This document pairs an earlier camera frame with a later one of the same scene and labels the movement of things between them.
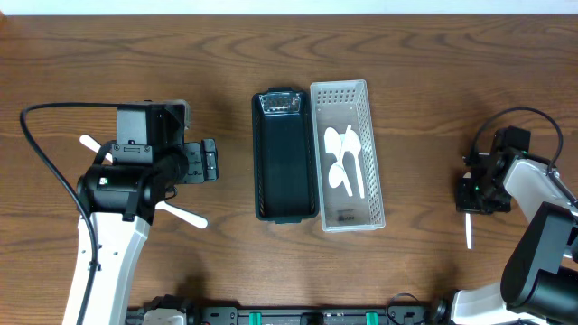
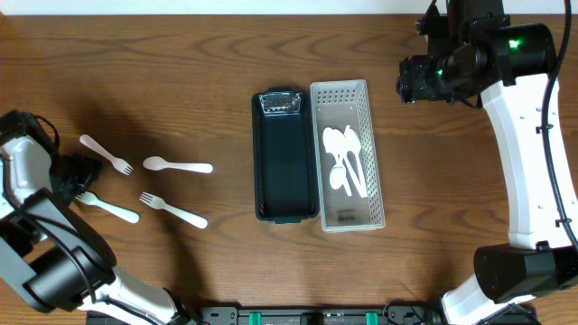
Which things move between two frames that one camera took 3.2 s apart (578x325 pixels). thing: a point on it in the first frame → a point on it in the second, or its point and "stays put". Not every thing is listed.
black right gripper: x=470 y=199 → x=407 y=79
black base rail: x=216 y=314 stays put
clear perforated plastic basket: x=349 y=162 stays put
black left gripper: x=194 y=162 → x=79 y=171
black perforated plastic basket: x=285 y=135 stays put
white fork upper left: x=89 y=143 stays put
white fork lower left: x=184 y=215 stays put
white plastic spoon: x=468 y=223 → x=353 y=144
